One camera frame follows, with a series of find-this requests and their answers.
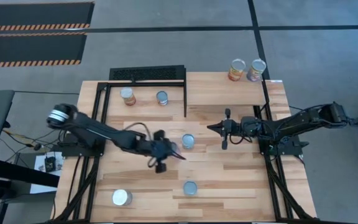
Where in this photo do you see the green polka dot peas can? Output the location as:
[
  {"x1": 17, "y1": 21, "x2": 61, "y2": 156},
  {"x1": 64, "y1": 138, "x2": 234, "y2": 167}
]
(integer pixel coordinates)
[{"x1": 183, "y1": 180, "x2": 199, "y2": 197}]

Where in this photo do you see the tall orange corn can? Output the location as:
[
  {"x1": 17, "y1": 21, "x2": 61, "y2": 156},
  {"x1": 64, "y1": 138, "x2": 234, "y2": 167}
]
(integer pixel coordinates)
[
  {"x1": 120, "y1": 86, "x2": 137, "y2": 107},
  {"x1": 227, "y1": 58, "x2": 247, "y2": 82}
]

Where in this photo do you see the short oranges can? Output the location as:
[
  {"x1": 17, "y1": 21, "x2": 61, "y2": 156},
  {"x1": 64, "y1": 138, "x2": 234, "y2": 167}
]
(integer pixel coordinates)
[{"x1": 155, "y1": 90, "x2": 169, "y2": 106}]

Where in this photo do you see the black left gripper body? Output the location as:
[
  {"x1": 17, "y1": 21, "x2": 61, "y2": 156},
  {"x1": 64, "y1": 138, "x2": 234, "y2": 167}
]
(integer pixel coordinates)
[{"x1": 144, "y1": 129, "x2": 172, "y2": 174}]

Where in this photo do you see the black floor cable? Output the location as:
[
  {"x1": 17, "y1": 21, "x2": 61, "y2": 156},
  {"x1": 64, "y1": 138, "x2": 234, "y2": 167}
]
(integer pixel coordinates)
[{"x1": 13, "y1": 90, "x2": 81, "y2": 95}]

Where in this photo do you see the peaches can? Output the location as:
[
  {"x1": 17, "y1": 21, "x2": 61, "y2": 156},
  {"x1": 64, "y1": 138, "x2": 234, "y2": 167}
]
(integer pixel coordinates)
[{"x1": 246, "y1": 58, "x2": 267, "y2": 83}]

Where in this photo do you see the black aluminium extrusion frame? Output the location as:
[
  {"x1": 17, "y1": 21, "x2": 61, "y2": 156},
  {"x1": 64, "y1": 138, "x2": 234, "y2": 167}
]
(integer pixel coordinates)
[
  {"x1": 252, "y1": 105, "x2": 318, "y2": 223},
  {"x1": 50, "y1": 80, "x2": 188, "y2": 223}
]

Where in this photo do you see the small black device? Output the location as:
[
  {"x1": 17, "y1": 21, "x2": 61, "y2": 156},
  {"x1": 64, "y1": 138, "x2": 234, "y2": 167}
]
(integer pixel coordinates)
[{"x1": 44, "y1": 156, "x2": 57, "y2": 173}]

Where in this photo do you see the teal carrots can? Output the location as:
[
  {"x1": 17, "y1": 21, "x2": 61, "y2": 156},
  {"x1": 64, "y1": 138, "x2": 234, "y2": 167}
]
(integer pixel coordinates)
[{"x1": 181, "y1": 133, "x2": 196, "y2": 150}]

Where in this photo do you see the white paper sheet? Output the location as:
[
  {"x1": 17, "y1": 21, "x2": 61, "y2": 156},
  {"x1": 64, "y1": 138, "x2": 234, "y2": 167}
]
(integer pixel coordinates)
[{"x1": 29, "y1": 151, "x2": 65, "y2": 194}]

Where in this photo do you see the black hazard striped floor mat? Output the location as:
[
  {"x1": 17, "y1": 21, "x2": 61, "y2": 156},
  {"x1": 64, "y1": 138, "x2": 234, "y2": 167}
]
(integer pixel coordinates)
[
  {"x1": 0, "y1": 1, "x2": 96, "y2": 32},
  {"x1": 0, "y1": 32, "x2": 88, "y2": 69}
]

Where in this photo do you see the dark grey desk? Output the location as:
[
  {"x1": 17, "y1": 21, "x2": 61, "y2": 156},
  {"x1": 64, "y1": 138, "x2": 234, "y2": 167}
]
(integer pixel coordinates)
[{"x1": 0, "y1": 89, "x2": 60, "y2": 224}]

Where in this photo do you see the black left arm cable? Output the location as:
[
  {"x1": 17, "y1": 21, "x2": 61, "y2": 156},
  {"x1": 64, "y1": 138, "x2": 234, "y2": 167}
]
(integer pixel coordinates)
[{"x1": 124, "y1": 121, "x2": 152, "y2": 141}]

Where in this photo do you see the tall orange blue can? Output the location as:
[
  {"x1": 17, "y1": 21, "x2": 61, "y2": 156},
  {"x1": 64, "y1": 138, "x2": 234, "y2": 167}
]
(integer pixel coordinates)
[{"x1": 111, "y1": 189, "x2": 134, "y2": 207}]

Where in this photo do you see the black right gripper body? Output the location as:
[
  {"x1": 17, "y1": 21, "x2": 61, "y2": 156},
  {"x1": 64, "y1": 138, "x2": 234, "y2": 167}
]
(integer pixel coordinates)
[{"x1": 222, "y1": 108, "x2": 244, "y2": 151}]

